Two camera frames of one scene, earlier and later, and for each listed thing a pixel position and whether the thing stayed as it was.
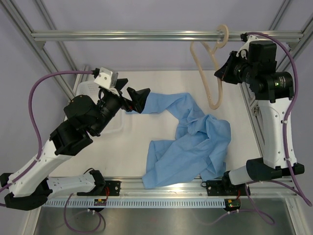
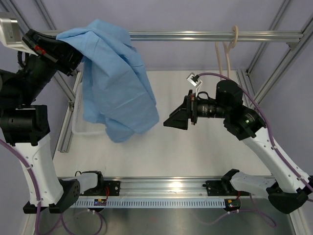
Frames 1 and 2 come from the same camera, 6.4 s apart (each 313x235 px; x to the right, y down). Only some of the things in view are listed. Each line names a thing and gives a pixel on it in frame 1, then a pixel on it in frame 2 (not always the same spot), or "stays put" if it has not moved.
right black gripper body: x=240 y=71 → x=194 y=108
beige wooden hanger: x=222 y=37 → x=227 y=51
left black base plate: x=112 y=188 stays put
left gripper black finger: x=139 y=98 → x=179 y=119
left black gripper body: x=124 y=104 → x=50 y=53
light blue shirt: x=199 y=146 → x=118 y=93
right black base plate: x=220 y=187 stays put
